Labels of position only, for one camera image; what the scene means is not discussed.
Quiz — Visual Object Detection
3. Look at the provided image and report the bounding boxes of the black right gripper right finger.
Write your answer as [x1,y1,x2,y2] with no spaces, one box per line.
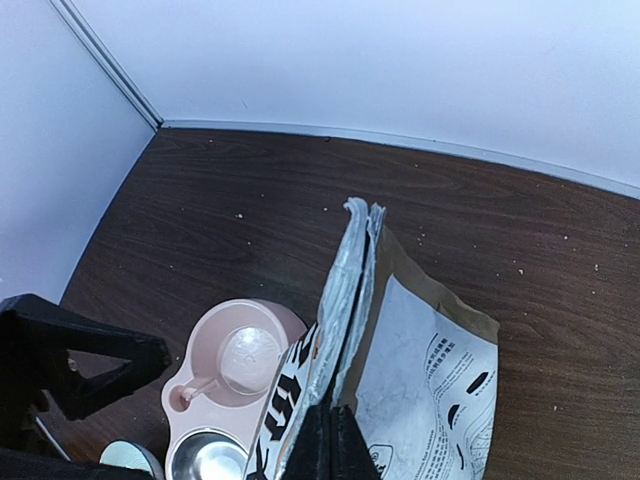
[284,404,381,480]

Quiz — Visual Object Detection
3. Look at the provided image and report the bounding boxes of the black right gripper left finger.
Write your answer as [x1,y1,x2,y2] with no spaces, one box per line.
[1,294,171,450]

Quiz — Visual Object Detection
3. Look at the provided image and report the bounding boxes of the brown dog food bag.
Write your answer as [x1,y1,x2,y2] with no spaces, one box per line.
[244,197,499,479]

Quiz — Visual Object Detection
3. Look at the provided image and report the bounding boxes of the pink double pet feeder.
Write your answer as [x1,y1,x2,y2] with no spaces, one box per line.
[162,299,307,479]

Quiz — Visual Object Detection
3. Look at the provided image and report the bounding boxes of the steel bowl insert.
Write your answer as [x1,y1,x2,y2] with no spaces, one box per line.
[169,431,247,480]

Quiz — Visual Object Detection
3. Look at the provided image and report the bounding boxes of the light green ceramic bowl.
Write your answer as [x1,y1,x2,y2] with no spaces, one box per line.
[99,440,165,479]

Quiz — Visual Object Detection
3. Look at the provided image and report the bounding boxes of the left rear aluminium post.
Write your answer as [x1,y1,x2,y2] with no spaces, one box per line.
[49,0,164,131]

